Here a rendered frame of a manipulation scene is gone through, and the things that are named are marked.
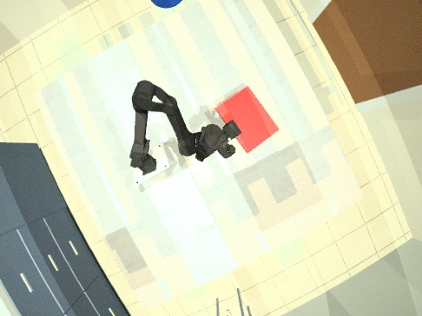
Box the red plastic lid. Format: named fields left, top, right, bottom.
left=215, top=86, right=280, bottom=154

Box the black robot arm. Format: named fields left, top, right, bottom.
left=129, top=80, right=236, bottom=175

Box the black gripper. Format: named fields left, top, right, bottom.
left=216, top=120, right=241, bottom=150

